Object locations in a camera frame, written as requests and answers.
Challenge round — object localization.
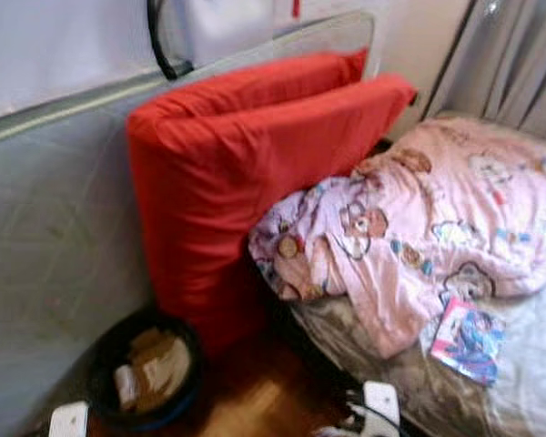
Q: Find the colourful comic book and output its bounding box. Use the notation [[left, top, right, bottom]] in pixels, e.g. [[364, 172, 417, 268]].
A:
[[430, 296, 506, 385]]

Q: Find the green quilted mattress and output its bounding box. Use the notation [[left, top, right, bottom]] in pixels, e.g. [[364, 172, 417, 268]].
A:
[[0, 68, 167, 437]]

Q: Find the black round waste bin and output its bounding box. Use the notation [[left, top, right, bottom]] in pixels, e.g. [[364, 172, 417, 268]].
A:
[[86, 310, 203, 433]]

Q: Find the brown cardboard scrap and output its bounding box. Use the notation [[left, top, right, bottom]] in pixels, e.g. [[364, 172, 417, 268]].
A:
[[127, 328, 192, 411]]

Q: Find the red folded cushion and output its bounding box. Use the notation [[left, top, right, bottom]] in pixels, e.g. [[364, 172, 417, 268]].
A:
[[126, 47, 418, 361]]

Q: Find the black hoop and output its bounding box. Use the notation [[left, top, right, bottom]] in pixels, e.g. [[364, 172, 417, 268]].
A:
[[146, 0, 190, 81]]

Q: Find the pink cartoon print blanket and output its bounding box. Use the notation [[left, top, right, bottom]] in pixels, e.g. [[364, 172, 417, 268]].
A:
[[248, 117, 546, 361]]

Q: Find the grey floral bed sheet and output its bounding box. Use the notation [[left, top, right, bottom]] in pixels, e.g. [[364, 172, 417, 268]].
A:
[[287, 291, 546, 437]]

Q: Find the grey curtain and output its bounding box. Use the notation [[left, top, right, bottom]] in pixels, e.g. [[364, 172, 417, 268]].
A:
[[423, 0, 546, 147]]

